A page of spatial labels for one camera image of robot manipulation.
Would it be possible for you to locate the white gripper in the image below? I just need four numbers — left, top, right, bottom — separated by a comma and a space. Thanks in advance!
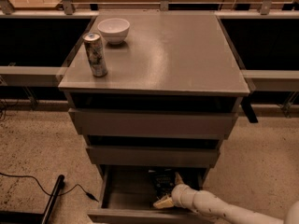
153, 172, 201, 213

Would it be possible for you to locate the blue chip bag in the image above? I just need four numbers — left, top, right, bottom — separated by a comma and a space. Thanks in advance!
148, 169, 176, 200

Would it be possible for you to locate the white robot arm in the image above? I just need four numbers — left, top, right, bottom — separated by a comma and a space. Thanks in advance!
151, 171, 299, 224

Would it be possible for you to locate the grey middle drawer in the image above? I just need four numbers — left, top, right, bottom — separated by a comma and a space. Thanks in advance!
86, 146, 219, 168

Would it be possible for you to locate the grey open bottom drawer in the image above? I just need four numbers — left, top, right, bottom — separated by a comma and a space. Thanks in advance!
87, 166, 212, 224

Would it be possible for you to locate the grey drawer cabinet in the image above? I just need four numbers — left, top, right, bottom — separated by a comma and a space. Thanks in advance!
57, 12, 250, 224

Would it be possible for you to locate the grey top drawer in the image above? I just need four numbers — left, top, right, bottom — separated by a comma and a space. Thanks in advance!
69, 108, 237, 139

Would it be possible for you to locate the black pole on floor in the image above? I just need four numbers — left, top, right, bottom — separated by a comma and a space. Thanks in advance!
41, 175, 64, 224

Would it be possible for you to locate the tall patterned drink can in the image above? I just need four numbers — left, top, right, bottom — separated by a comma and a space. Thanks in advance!
83, 32, 107, 77

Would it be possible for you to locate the white ceramic bowl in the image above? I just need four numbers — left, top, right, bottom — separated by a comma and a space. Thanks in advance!
97, 18, 130, 45

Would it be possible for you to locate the black floor cable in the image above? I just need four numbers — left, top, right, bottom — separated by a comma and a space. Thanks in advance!
0, 171, 100, 203

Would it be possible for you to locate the metal frame railing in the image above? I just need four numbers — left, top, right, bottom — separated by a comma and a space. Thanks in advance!
0, 0, 298, 121

